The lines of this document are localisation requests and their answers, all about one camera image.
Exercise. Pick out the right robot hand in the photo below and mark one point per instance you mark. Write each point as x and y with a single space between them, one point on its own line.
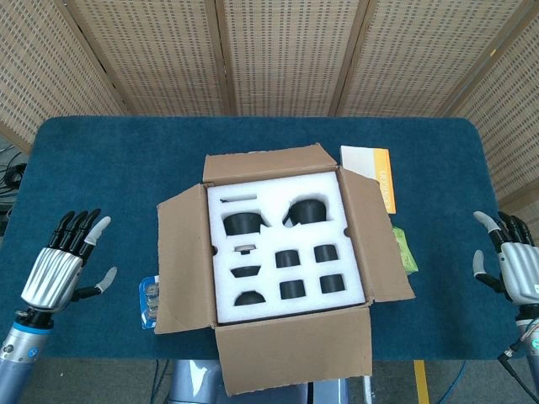
522 269

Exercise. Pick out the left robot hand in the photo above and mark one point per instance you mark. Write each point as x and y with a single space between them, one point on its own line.
52 278

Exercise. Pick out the red cardboard box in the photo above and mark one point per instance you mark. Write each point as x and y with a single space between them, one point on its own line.
295 349

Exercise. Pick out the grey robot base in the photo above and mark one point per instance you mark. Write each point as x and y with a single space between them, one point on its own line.
193 383

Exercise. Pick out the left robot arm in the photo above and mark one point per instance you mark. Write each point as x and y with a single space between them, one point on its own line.
21 353

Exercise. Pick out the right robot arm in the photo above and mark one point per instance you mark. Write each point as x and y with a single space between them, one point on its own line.
528 324

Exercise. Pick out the correction tape blister pack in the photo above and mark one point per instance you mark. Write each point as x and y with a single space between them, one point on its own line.
148 303

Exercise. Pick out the green tissue pack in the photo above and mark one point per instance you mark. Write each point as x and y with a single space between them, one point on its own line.
406 252

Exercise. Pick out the blue felt table cover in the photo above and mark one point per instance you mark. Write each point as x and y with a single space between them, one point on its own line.
105 168

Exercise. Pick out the small black teacup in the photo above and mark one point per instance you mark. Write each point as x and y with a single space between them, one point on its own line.
326 253
287 258
332 284
292 289

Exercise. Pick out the black shallow bowl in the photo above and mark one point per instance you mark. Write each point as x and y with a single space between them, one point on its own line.
245 271

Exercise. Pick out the white and orange book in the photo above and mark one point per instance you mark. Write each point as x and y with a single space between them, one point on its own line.
362 160

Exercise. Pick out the white metal table leg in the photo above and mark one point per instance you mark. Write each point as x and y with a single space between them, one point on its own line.
368 391

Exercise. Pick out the black pitcher cup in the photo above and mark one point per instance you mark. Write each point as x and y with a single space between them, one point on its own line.
242 223

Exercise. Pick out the black domed lid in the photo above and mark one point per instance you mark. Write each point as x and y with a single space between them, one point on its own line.
250 299

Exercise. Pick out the black teapot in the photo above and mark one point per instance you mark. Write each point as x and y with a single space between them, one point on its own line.
309 210

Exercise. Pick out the white foam insert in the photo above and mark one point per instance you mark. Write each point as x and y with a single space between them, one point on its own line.
273 189

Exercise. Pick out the woven rattan folding screen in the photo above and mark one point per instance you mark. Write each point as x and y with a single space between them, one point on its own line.
273 54

